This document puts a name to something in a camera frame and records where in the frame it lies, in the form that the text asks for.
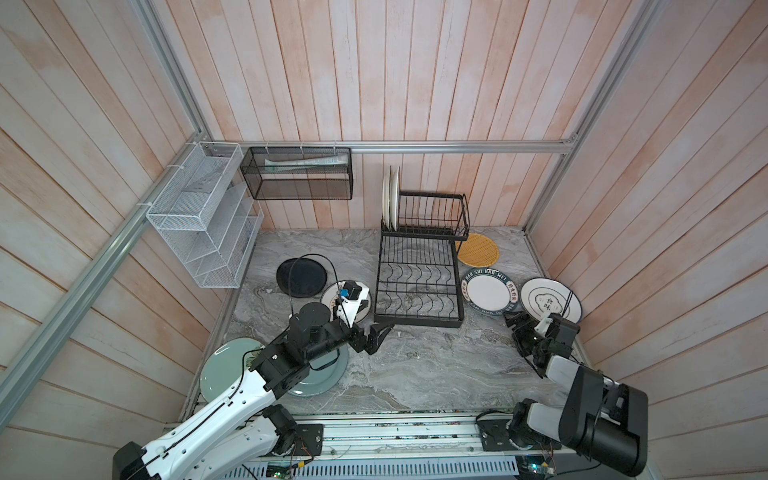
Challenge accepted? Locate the white plate green patterned rim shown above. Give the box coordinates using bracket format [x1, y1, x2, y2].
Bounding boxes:
[461, 268, 519, 315]

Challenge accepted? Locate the black wire dish rack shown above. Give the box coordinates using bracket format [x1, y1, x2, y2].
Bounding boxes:
[374, 191, 470, 329]

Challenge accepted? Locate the cream floral plate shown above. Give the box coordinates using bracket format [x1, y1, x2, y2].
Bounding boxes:
[382, 168, 392, 231]

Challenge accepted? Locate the orange sunburst plate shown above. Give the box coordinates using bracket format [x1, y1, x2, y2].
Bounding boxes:
[389, 167, 400, 231]
[321, 280, 372, 323]

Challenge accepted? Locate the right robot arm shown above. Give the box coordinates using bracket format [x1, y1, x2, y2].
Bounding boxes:
[504, 312, 648, 476]

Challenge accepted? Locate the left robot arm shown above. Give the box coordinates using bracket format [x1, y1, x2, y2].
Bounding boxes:
[112, 302, 392, 479]

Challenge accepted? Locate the white plate cloud outline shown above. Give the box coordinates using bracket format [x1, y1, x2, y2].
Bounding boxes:
[519, 277, 583, 323]

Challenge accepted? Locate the grey-green plain plate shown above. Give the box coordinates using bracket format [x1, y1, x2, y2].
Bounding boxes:
[289, 345, 349, 397]

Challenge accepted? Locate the yellow woven round trivet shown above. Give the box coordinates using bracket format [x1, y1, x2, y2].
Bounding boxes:
[455, 233, 500, 268]

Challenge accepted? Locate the black round plate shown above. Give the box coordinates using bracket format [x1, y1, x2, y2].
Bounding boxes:
[276, 258, 328, 298]

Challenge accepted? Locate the light green flower plate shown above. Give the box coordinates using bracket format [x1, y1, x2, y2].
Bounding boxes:
[200, 337, 263, 402]

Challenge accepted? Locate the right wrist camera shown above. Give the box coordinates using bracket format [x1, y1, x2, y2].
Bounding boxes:
[534, 312, 553, 337]

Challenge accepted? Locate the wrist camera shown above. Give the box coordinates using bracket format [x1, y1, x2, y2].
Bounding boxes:
[334, 280, 371, 327]
[534, 312, 553, 337]

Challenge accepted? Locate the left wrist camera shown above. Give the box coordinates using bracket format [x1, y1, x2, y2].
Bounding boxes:
[334, 280, 371, 327]

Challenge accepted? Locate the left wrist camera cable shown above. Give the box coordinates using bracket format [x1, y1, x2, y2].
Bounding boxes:
[287, 253, 346, 319]

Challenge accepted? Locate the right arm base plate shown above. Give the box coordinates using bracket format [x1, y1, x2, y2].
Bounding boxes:
[476, 418, 562, 452]

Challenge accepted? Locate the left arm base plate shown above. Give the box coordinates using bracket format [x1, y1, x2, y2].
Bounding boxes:
[270, 423, 324, 457]

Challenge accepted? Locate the aluminium front rail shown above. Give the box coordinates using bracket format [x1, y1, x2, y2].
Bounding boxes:
[179, 411, 650, 466]

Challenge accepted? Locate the black mesh wall basket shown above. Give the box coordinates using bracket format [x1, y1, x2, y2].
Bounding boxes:
[240, 146, 354, 201]

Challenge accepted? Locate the white mesh wall shelf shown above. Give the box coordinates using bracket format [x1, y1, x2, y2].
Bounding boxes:
[147, 142, 264, 289]

